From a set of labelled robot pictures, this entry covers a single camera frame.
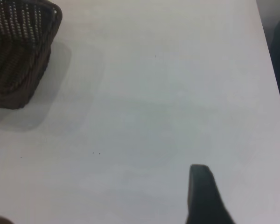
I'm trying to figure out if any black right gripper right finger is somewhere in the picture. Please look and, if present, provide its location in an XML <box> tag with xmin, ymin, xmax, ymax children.
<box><xmin>185</xmin><ymin>164</ymin><xmax>237</xmax><ymax>224</ymax></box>

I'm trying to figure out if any dark brown woven basket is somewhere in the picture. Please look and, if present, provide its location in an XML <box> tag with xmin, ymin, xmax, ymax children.
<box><xmin>0</xmin><ymin>0</ymin><xmax>63</xmax><ymax>110</ymax></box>

